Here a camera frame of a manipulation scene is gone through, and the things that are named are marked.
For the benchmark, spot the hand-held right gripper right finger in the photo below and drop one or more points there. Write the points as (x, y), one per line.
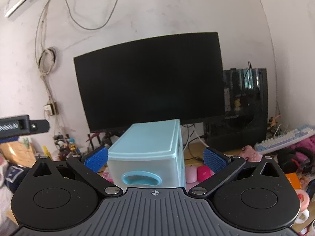
(215, 161)

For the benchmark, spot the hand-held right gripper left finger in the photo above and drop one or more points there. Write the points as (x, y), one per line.
(96, 161)

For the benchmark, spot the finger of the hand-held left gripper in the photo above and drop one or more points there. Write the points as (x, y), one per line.
(40, 125)

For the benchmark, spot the light blue box lid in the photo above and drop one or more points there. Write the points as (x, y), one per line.
(147, 140)

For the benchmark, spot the hot pink computer mouse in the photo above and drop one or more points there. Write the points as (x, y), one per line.
(205, 172)

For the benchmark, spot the green clip lamp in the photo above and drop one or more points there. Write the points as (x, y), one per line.
(26, 143)

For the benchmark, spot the wooden headboard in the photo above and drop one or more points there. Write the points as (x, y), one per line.
(14, 153)

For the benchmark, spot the light pink computer mouse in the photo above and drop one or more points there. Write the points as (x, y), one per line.
(191, 174)

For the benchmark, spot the anime figurines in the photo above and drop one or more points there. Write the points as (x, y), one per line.
(66, 145)

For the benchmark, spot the pink plush toy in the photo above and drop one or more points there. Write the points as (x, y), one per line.
(249, 153)

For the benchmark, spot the navy printed pillow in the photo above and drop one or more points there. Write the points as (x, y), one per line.
(14, 177)

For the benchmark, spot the black computer case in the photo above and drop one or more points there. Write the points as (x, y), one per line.
(246, 118)

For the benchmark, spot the small figurine beside computer case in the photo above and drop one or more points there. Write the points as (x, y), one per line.
(273, 125)

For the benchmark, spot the white and blue keyboard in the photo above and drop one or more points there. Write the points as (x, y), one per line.
(280, 137)

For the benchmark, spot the black headphones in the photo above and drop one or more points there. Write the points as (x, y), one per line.
(288, 158)

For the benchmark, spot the orange box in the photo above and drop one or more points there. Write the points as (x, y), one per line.
(293, 180)

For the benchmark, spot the black computer monitor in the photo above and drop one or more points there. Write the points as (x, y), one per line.
(147, 83)

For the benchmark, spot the pink cloth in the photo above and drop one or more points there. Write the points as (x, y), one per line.
(307, 142)

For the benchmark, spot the white wall socket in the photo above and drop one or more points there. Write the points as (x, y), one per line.
(49, 108)

